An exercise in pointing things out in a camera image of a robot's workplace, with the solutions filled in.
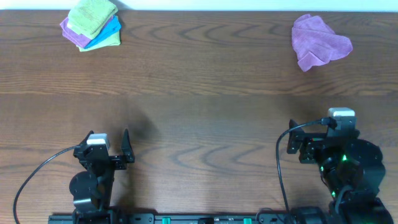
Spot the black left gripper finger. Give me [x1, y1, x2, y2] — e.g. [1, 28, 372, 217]
[121, 129, 135, 163]
[80, 130, 94, 147]

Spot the green microfibre cloth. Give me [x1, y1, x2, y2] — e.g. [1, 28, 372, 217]
[67, 0, 118, 39]

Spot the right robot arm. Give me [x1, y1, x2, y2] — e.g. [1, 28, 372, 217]
[285, 116, 393, 224]

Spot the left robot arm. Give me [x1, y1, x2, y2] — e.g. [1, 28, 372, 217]
[69, 129, 135, 223]

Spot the crumpled purple cloth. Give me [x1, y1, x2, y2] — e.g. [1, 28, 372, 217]
[292, 14, 353, 72]

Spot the folded purple cloth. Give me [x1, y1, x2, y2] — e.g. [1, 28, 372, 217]
[60, 16, 113, 48]

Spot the folded green cloth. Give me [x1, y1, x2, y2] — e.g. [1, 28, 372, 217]
[78, 31, 121, 52]

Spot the folded blue cloth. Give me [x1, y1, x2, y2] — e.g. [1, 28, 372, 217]
[84, 16, 121, 49]

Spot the left black cable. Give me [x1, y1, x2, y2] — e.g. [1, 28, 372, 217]
[12, 144, 81, 224]

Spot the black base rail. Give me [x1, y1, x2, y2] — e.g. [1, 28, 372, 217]
[47, 212, 289, 224]

